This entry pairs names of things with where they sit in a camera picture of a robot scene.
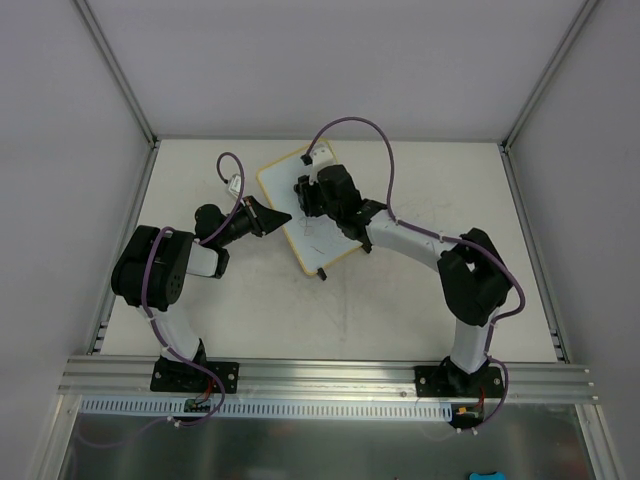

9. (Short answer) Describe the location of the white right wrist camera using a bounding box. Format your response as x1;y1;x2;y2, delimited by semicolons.
300;143;337;170

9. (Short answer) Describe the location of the aluminium front rail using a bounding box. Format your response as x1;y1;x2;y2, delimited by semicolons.
57;355;600;404

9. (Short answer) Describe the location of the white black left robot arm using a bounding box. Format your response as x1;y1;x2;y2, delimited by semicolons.
111;196;292;390

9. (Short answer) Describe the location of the yellow-framed whiteboard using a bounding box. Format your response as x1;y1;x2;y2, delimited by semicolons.
256;145;361;276

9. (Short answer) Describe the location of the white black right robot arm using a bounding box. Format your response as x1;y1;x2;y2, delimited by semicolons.
294;165;515;396

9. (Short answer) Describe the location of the white slotted cable duct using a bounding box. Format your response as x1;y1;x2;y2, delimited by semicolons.
79;396;453;423

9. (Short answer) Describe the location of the aluminium left frame post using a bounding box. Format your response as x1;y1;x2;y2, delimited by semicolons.
71;0;157;147

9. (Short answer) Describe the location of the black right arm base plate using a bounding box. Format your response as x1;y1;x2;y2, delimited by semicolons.
413;363;505;399

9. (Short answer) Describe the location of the aluminium right frame post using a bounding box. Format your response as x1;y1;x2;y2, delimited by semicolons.
501;0;601;152

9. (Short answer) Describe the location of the black bone-shaped eraser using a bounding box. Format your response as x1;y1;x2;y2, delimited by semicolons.
293;175;313;217

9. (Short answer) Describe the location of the aluminium frame post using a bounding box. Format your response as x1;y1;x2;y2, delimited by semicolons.
71;0;157;147
501;0;601;152

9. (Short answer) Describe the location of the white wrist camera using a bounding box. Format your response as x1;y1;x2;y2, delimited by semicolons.
300;143;337;170
227;173;244;199

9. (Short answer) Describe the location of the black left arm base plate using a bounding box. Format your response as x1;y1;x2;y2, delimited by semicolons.
150;357;240;394

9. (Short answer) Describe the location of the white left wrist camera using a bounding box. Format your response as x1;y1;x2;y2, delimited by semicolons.
227;173;244;199

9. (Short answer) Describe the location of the blue object at bottom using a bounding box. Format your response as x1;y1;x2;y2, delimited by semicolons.
469;471;506;480

